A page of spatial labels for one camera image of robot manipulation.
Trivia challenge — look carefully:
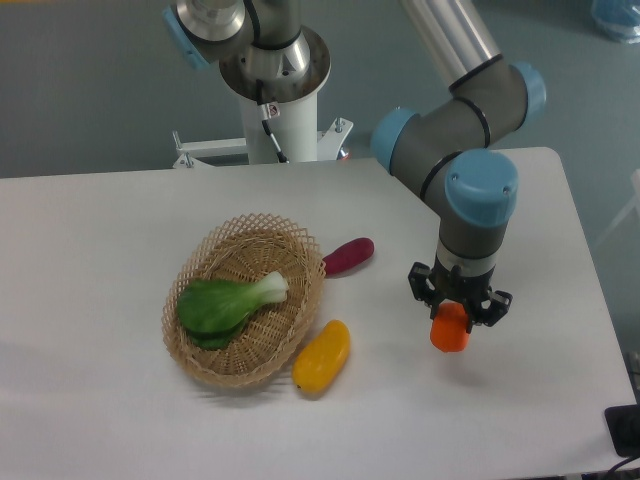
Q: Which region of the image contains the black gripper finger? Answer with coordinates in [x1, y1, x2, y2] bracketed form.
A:
[408, 262, 438, 320]
[464, 288, 512, 332]

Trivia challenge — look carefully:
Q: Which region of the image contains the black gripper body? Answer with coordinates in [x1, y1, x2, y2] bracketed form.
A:
[429, 249, 496, 306]

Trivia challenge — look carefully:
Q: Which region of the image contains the orange fruit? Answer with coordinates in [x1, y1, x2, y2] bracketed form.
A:
[430, 302, 470, 353]

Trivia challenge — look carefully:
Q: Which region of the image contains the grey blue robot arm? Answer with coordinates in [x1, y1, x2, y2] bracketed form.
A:
[162, 1, 546, 327]

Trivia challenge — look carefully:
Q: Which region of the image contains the purple sweet potato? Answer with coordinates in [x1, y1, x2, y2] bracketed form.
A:
[323, 237, 375, 276]

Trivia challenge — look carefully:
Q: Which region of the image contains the yellow mango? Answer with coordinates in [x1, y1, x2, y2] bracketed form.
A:
[291, 319, 351, 396]

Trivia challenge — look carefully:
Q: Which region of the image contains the black device at edge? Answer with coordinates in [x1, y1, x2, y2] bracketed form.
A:
[604, 404, 639, 457]

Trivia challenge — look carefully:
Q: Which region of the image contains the woven wicker basket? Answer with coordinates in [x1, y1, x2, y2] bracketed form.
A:
[162, 214, 325, 388]

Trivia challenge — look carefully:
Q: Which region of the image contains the green bok choy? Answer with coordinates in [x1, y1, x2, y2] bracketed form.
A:
[176, 271, 289, 350]

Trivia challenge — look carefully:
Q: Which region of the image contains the blue object top right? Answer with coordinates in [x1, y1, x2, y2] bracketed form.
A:
[591, 0, 639, 44]

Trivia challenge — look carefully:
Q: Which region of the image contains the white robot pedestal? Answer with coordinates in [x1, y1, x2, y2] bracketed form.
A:
[171, 29, 355, 169]

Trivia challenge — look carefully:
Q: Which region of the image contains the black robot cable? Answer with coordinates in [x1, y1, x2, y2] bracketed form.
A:
[254, 78, 290, 164]

